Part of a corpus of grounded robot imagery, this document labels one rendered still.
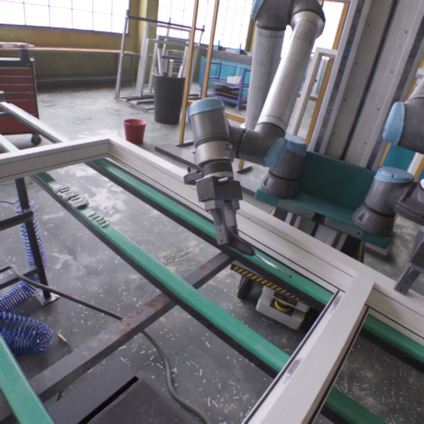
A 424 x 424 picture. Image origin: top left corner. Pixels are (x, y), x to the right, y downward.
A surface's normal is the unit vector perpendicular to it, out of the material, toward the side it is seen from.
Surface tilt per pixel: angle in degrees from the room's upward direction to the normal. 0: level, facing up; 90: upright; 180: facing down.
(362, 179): 90
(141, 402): 0
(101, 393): 0
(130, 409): 0
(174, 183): 90
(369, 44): 90
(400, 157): 90
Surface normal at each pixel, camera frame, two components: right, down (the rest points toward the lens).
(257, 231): -0.65, 0.32
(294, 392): 0.15, -0.84
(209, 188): -0.55, 0.00
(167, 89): 0.02, 0.58
